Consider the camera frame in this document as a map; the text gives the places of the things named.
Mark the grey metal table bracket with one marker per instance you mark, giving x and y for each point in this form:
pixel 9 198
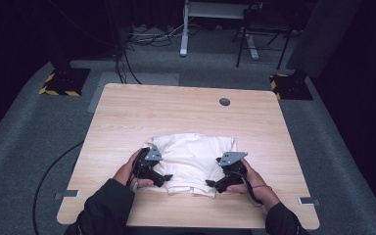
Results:
pixel 67 195
pixel 309 201

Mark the white desk frame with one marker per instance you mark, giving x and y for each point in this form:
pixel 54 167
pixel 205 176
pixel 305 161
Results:
pixel 184 36

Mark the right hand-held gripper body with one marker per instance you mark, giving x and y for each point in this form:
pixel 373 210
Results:
pixel 236 174

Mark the pink long-sleeve cat print shirt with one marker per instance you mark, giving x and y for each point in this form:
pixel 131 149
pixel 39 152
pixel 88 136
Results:
pixel 192 153

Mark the black metal chair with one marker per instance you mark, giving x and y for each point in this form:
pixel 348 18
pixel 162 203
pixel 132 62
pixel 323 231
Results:
pixel 267 27

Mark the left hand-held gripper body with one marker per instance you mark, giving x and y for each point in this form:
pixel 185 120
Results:
pixel 143 169

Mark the person's right hand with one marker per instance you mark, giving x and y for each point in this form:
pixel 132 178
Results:
pixel 261 192

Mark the person's left hand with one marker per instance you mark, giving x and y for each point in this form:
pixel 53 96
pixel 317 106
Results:
pixel 125 173

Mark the grey fabric panel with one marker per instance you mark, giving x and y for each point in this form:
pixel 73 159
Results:
pixel 326 32

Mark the black stand base yellow stripes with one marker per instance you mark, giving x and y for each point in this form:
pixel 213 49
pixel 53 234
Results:
pixel 290 86
pixel 68 80

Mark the grey round table grommet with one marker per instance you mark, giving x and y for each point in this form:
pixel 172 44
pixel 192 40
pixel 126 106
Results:
pixel 224 102

